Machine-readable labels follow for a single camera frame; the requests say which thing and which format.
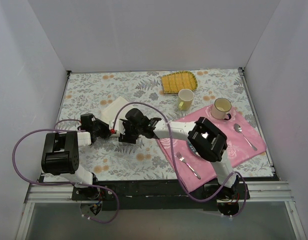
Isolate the white cloth napkin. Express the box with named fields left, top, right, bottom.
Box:
left=100, top=96, right=133, bottom=125

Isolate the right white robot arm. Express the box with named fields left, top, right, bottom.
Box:
left=111, top=108, right=240, bottom=199

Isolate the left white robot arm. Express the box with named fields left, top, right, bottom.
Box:
left=41, top=113, right=111, bottom=200

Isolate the silver fork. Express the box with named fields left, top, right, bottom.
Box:
left=176, top=152, right=201, bottom=180

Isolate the yellow-green mug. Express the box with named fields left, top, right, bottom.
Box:
left=178, top=89, right=194, bottom=111

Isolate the yellow woven bamboo tray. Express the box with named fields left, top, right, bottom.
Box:
left=161, top=71, right=198, bottom=94

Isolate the white plate blue rim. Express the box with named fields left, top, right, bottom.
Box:
left=186, top=141, right=201, bottom=158

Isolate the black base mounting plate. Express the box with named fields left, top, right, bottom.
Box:
left=71, top=179, right=245, bottom=211

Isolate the cream enamel mug dark rim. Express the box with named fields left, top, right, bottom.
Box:
left=211, top=98, right=232, bottom=121

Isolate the silver spoon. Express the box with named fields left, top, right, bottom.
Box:
left=233, top=123, right=258, bottom=151

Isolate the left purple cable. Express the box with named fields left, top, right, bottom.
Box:
left=12, top=119, right=119, bottom=224

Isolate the purple cable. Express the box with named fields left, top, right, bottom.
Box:
left=12, top=119, right=119, bottom=224
left=112, top=101, right=247, bottom=219

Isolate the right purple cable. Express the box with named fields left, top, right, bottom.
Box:
left=112, top=101, right=247, bottom=219

